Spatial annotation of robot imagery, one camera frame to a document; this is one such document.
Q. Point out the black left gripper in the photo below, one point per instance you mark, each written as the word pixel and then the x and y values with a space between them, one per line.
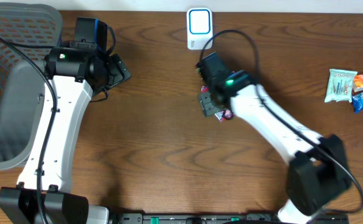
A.
pixel 119 71

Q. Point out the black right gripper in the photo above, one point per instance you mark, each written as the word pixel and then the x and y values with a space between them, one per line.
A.
pixel 207 107

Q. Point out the red purple pad package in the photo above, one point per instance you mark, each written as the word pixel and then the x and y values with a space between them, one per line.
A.
pixel 224 115

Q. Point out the green wipes packet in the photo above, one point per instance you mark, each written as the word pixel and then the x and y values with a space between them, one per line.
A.
pixel 340 85

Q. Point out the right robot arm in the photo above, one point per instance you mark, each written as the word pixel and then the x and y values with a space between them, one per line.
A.
pixel 317 166

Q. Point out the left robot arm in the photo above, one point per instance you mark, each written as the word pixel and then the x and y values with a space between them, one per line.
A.
pixel 43 190

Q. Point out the grey plastic mesh basket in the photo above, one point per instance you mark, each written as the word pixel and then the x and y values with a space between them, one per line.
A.
pixel 34 28

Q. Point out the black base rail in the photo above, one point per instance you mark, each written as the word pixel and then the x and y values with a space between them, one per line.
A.
pixel 138 218

